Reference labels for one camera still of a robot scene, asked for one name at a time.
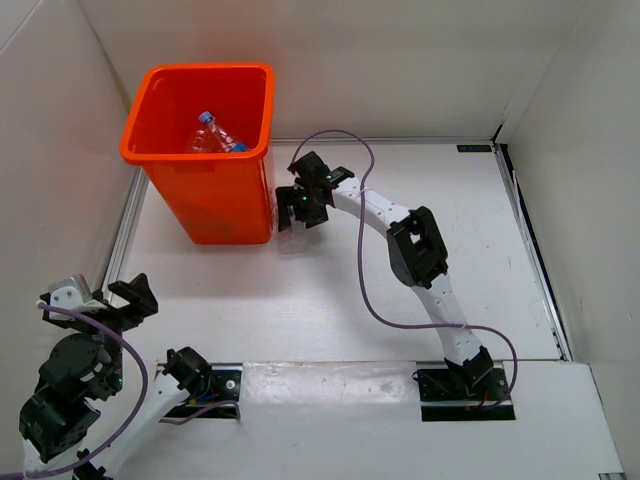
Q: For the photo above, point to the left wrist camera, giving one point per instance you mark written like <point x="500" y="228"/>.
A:
<point x="73" y="294"/>

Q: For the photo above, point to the blue label water bottle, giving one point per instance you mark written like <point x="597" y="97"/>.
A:
<point x="216" y="139"/>

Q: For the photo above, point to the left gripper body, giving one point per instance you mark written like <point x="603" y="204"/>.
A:
<point x="115" y="373"/>

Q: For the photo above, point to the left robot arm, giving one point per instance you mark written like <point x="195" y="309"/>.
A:
<point x="53" y="429"/>

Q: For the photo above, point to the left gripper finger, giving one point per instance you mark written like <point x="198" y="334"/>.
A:
<point x="140" y="301"/>
<point x="57" y="319"/>

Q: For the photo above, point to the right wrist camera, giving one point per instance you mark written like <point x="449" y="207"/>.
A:
<point x="294" y="167"/>

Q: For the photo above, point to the orange plastic bin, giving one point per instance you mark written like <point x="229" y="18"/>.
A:
<point x="218" y="198"/>

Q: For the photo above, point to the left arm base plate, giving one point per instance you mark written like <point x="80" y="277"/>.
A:
<point x="224" y="384"/>

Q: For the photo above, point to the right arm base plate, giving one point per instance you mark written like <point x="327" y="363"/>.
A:
<point x="444" y="398"/>

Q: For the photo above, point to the clear bottle white label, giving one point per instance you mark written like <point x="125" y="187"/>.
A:
<point x="293" y="240"/>

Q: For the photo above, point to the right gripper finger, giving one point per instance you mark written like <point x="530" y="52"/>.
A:
<point x="285" y="200"/>
<point x="314" y="218"/>

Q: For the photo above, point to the clear bottle white cap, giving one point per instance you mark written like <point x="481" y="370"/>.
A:
<point x="199" y="141"/>

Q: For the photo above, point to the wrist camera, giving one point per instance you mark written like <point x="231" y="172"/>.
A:
<point x="294" y="167"/>
<point x="73" y="294"/>

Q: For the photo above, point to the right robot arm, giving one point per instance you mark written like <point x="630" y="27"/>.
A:
<point x="416" y="250"/>

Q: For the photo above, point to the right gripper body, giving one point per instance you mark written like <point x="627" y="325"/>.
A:
<point x="304" y="194"/>

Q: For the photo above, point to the black logo sticker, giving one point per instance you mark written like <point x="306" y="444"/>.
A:
<point x="474" y="148"/>

